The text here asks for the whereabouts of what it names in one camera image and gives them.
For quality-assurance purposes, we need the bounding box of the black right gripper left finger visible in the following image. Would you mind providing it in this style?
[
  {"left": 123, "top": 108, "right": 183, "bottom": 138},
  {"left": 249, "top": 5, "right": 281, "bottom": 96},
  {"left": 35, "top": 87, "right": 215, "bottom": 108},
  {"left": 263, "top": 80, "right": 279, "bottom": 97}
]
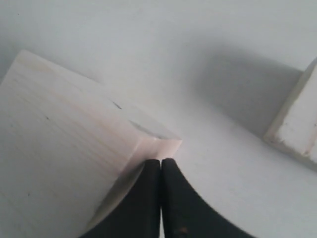
[{"left": 82, "top": 159, "right": 160, "bottom": 238}]

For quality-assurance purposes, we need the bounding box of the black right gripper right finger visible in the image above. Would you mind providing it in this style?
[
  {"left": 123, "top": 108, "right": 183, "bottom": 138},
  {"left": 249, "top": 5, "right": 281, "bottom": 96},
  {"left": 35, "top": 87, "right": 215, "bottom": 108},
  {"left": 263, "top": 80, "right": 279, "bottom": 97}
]
[{"left": 161, "top": 158, "right": 252, "bottom": 238}]

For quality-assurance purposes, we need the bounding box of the large natural wooden cube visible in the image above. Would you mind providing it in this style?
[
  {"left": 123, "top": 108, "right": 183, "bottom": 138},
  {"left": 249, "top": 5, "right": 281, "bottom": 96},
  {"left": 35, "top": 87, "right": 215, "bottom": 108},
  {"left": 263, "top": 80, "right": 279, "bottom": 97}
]
[{"left": 0, "top": 50, "right": 182, "bottom": 238}]

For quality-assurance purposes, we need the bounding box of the small pale wooden cube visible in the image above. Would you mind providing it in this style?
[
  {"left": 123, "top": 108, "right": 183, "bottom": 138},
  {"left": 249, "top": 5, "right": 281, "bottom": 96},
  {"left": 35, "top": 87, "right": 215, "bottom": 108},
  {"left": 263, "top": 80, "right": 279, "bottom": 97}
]
[{"left": 263, "top": 59, "right": 317, "bottom": 171}]

